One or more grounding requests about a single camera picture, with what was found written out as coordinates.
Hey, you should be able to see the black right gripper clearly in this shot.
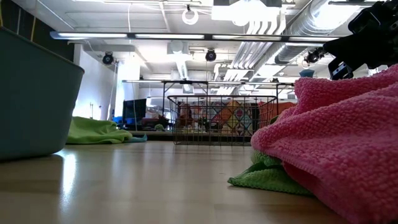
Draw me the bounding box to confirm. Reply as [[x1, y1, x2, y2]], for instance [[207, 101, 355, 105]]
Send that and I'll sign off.
[[323, 0, 398, 81]]

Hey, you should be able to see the pink microfiber towel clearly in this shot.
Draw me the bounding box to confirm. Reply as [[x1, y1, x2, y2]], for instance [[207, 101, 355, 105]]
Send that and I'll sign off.
[[250, 63, 398, 224]]

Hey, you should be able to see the blue microfiber towel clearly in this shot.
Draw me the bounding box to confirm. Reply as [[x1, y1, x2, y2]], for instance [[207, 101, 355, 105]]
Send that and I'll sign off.
[[124, 134, 148, 143]]

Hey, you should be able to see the orange fabric cover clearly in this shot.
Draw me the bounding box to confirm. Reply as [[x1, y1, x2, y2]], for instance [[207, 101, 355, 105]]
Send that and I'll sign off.
[[257, 101, 297, 125]]

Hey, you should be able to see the colourful patterned quilt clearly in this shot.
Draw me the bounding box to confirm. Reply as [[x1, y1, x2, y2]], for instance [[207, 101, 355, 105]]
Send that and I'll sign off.
[[186, 99, 259, 135]]

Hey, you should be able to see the overhead light bar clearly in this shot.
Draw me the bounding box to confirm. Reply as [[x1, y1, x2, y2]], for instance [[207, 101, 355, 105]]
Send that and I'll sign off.
[[49, 30, 340, 43]]

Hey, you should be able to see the black monitor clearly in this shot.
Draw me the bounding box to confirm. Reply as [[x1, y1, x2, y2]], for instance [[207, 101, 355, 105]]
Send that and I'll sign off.
[[123, 98, 147, 126]]

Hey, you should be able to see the teal plastic basket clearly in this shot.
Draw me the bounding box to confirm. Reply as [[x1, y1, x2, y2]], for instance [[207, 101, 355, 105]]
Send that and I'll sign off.
[[0, 26, 85, 161]]

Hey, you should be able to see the black rig camera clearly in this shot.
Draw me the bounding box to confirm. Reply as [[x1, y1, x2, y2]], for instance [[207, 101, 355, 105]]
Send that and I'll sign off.
[[304, 46, 326, 65]]

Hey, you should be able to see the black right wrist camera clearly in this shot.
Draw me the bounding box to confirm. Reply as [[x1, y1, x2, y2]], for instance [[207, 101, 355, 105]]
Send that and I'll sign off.
[[348, 11, 382, 34]]

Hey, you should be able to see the silver ventilation duct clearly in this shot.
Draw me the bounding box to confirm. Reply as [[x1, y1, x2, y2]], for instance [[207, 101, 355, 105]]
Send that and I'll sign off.
[[275, 0, 361, 65]]

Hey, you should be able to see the metal wire basket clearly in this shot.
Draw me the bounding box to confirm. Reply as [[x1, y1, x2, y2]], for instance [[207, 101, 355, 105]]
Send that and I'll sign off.
[[167, 95, 279, 146]]

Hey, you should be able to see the white hanging ring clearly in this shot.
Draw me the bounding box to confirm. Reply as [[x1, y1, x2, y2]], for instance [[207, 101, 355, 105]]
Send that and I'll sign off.
[[182, 7, 200, 26]]

